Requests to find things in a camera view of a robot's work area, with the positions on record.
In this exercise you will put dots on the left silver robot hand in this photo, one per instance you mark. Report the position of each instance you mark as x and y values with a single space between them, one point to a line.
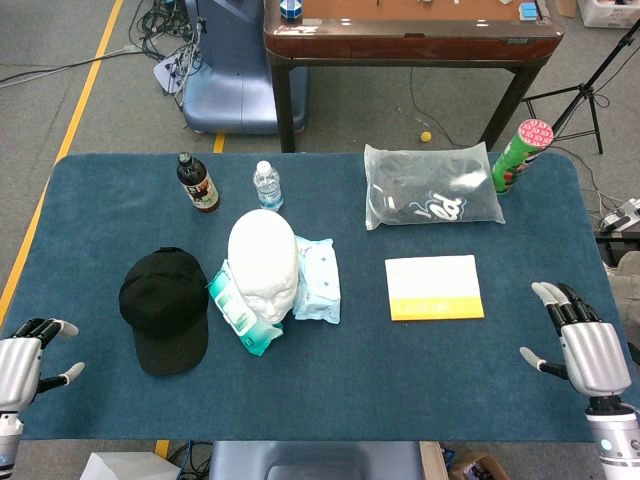
20 365

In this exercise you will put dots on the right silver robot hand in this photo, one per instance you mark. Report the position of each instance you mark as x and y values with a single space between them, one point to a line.
595 355

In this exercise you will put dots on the black baseball cap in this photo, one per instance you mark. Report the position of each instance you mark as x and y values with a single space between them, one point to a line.
165 310

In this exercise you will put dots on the blue robot base machine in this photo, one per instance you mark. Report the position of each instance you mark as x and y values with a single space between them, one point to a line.
230 85

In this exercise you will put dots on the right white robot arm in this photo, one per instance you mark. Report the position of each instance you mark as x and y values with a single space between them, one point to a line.
617 440

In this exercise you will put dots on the white mannequin head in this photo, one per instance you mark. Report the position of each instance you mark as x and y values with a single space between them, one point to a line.
262 260

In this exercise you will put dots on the grey fabric bundle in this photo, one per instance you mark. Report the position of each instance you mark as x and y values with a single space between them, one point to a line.
627 272

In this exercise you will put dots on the black floor plate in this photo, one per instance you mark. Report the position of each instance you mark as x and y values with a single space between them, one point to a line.
617 247

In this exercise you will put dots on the grey white power strip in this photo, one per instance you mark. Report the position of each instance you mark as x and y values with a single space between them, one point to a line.
620 215

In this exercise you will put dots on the white paper bag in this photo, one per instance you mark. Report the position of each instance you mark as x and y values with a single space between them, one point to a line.
125 467

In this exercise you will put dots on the open cardboard box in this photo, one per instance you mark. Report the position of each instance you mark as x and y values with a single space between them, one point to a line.
480 467

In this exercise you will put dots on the white and yellow notebook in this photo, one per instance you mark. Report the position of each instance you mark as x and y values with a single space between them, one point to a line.
432 285

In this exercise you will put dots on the green chips can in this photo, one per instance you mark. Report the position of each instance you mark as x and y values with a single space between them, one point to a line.
517 160

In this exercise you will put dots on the green wet wipes pack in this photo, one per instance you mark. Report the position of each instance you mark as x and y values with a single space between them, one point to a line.
240 320

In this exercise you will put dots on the clear bag with black garment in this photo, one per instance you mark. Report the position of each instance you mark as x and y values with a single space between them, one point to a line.
430 190

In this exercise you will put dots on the blue table mat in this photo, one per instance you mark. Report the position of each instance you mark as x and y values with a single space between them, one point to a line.
350 385

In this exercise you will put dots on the dark tea bottle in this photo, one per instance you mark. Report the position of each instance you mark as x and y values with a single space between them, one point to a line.
199 187

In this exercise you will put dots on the black tripod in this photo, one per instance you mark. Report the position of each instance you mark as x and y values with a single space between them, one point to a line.
587 90

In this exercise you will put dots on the small yellow ball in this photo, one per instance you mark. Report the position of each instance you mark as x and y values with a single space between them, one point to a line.
425 137

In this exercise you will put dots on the light blue wet wipes pack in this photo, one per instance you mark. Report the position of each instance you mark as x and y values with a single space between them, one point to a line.
320 280

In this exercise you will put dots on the grey blue robot torso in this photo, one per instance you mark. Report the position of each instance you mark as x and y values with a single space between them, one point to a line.
315 462

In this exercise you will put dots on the clear water bottle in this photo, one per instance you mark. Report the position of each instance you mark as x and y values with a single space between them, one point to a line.
268 187

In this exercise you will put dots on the white power strip with plugs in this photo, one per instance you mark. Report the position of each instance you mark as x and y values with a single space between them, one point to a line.
167 72

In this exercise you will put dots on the white cardboard box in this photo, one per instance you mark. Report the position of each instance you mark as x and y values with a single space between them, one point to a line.
610 12

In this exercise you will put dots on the blue mahjong tile stack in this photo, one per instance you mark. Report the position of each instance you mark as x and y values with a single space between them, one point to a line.
528 11

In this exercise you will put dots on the brown mahjong table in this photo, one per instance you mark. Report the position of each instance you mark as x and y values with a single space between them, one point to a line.
410 42

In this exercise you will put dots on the blue white snake cube toy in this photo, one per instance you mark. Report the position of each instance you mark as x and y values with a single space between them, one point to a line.
290 8

